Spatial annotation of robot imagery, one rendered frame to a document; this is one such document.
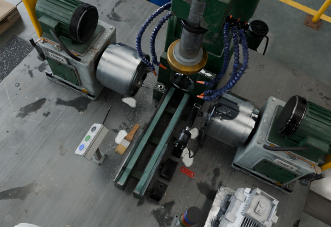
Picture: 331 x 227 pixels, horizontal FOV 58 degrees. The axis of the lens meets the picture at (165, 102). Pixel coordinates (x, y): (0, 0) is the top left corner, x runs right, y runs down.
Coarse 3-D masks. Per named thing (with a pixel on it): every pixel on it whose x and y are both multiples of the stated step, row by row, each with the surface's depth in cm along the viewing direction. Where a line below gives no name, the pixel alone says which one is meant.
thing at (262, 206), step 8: (256, 192) 125; (264, 192) 125; (248, 200) 126; (256, 200) 126; (264, 200) 126; (272, 200) 125; (248, 208) 121; (256, 208) 123; (264, 208) 124; (272, 208) 124; (248, 216) 122; (256, 216) 123; (264, 216) 123; (264, 224) 119
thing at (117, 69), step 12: (108, 48) 151; (120, 48) 150; (132, 48) 154; (108, 60) 147; (120, 60) 147; (132, 60) 147; (108, 72) 148; (120, 72) 146; (132, 72) 145; (144, 72) 161; (108, 84) 153; (120, 84) 149; (132, 84) 150; (132, 96) 161
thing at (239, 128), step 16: (208, 96) 153; (224, 96) 143; (240, 96) 148; (224, 112) 139; (240, 112) 139; (256, 112) 142; (208, 128) 144; (224, 128) 140; (240, 128) 138; (240, 144) 144
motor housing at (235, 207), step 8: (240, 192) 133; (232, 200) 134; (232, 208) 128; (240, 208) 128; (224, 216) 131; (240, 216) 126; (224, 224) 126; (232, 224) 125; (240, 224) 122; (248, 224) 122; (256, 224) 122
